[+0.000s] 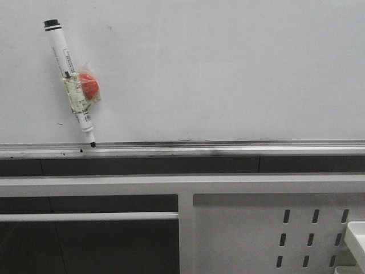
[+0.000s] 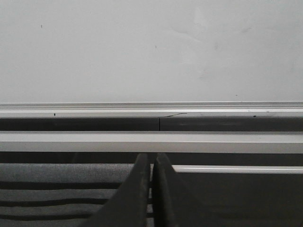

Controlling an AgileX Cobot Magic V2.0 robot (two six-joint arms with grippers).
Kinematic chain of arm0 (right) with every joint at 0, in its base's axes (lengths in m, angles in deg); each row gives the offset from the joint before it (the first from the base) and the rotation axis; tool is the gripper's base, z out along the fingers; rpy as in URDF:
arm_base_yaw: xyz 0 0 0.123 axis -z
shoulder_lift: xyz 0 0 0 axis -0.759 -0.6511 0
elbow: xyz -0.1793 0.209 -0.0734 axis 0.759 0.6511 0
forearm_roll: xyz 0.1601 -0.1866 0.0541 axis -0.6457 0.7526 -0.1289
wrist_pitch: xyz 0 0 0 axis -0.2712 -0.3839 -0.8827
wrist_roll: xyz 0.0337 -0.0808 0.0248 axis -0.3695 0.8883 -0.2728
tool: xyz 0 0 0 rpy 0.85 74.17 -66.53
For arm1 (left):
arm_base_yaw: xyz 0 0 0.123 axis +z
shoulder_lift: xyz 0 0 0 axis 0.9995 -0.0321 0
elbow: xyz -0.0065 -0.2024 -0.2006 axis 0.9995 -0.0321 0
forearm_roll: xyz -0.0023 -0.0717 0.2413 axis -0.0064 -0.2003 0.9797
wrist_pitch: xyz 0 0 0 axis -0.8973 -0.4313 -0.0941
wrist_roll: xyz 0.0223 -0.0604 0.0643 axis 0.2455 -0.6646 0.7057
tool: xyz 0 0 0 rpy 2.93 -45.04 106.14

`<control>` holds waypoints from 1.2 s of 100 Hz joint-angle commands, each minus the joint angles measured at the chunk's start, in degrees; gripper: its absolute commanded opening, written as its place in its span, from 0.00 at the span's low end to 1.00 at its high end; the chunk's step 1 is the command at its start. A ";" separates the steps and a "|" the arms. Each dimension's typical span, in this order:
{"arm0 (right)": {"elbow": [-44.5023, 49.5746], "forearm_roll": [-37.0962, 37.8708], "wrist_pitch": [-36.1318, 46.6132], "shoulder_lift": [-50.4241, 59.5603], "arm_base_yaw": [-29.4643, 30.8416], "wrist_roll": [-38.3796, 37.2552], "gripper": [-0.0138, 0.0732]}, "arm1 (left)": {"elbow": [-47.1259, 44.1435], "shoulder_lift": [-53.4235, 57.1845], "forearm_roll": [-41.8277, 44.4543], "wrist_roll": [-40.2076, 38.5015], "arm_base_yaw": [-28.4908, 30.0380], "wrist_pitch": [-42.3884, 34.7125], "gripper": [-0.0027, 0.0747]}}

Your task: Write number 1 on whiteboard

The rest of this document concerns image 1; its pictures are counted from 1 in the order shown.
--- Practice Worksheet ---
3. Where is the red round magnet taped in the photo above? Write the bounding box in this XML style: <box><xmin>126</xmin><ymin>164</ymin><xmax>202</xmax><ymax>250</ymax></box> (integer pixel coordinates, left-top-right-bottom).
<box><xmin>77</xmin><ymin>63</ymin><xmax>102</xmax><ymax>104</ymax></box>

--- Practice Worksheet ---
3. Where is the white whiteboard marker black cap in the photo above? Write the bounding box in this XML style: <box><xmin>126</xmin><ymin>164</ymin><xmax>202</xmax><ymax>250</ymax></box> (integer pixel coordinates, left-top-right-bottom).
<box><xmin>44</xmin><ymin>19</ymin><xmax>96</xmax><ymax>148</ymax></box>

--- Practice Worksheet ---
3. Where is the large white whiteboard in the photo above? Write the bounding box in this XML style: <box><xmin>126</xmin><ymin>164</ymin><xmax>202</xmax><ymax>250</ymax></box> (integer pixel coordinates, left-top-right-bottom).
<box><xmin>1</xmin><ymin>1</ymin><xmax>364</xmax><ymax>144</ymax></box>

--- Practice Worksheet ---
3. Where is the aluminium whiteboard marker tray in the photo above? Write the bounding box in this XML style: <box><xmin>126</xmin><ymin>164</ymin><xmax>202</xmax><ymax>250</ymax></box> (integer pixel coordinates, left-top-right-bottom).
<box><xmin>1</xmin><ymin>140</ymin><xmax>364</xmax><ymax>159</ymax></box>

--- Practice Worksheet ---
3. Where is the white plastic bin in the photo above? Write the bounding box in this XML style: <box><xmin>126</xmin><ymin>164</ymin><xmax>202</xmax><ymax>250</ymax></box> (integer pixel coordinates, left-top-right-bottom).
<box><xmin>334</xmin><ymin>221</ymin><xmax>364</xmax><ymax>273</ymax></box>

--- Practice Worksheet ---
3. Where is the white metal pegboard frame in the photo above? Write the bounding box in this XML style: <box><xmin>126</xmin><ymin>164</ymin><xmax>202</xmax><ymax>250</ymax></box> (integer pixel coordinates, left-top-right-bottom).
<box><xmin>1</xmin><ymin>174</ymin><xmax>364</xmax><ymax>273</ymax></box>

